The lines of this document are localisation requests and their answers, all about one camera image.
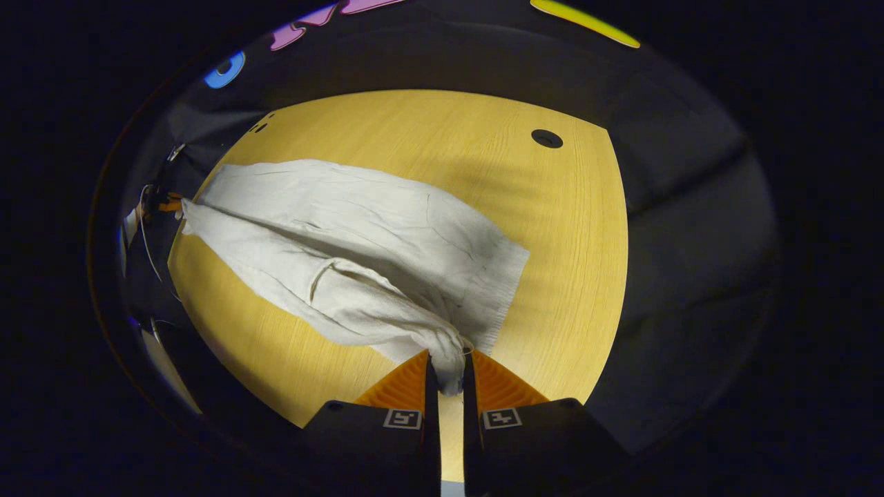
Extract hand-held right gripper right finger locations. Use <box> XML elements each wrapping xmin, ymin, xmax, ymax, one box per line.
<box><xmin>463</xmin><ymin>349</ymin><xmax>631</xmax><ymax>497</ymax></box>

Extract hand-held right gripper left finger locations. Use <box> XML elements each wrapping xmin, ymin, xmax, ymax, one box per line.
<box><xmin>297</xmin><ymin>349</ymin><xmax>442</xmax><ymax>497</ymax></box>

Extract white jeans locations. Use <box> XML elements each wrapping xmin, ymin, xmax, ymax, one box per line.
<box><xmin>176</xmin><ymin>159</ymin><xmax>532</xmax><ymax>398</ymax></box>

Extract black backdrop cloth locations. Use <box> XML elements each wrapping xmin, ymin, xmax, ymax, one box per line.
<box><xmin>90</xmin><ymin>0</ymin><xmax>782</xmax><ymax>487</ymax></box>

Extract thin white cable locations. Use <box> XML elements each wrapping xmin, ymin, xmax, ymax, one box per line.
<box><xmin>139</xmin><ymin>184</ymin><xmax>168</xmax><ymax>285</ymax></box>

